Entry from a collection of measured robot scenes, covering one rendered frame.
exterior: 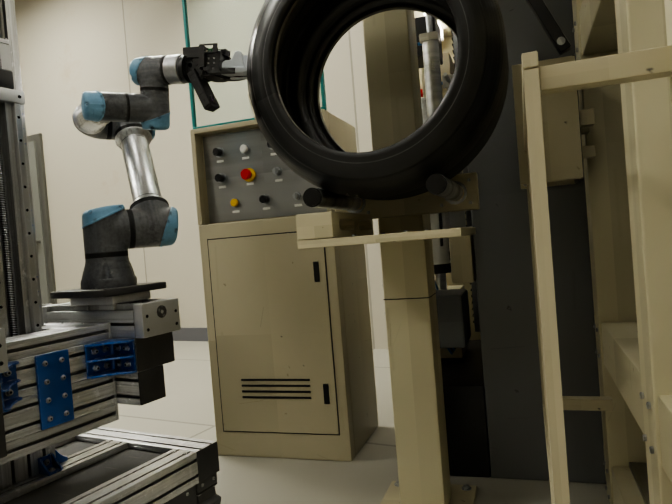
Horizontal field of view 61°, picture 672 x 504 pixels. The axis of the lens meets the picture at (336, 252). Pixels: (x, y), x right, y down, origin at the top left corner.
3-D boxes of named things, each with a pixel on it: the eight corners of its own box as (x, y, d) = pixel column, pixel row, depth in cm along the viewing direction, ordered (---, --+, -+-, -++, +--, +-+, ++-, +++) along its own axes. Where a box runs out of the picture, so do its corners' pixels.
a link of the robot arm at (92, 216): (81, 254, 167) (77, 208, 166) (129, 250, 173) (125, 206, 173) (86, 253, 156) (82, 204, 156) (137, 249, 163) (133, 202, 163)
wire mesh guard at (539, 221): (542, 410, 153) (523, 149, 152) (550, 410, 153) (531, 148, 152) (564, 641, 68) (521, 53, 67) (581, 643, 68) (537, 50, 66)
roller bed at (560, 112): (520, 189, 162) (513, 83, 162) (577, 183, 158) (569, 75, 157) (520, 184, 143) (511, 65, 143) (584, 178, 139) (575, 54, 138)
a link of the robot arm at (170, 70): (162, 80, 149) (180, 87, 157) (177, 80, 148) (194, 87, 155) (162, 51, 149) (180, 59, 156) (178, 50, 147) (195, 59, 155)
